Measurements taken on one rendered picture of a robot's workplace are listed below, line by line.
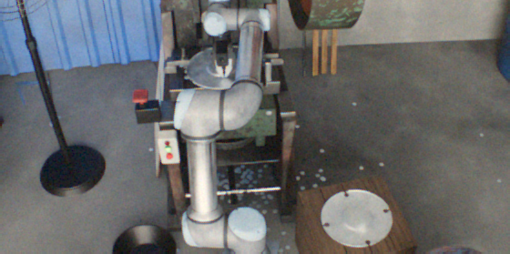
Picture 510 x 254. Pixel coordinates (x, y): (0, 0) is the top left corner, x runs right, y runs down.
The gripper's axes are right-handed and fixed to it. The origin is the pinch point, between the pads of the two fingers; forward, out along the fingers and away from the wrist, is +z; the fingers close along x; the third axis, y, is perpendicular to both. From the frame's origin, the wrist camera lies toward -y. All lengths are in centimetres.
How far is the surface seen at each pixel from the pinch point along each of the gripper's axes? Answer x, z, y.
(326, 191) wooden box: -38, 45, -24
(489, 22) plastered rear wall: -200, 65, 135
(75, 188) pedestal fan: 82, 77, 17
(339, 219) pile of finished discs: -40, 44, -40
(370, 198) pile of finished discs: -55, 45, -31
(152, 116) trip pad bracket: 29.3, 12.6, -5.5
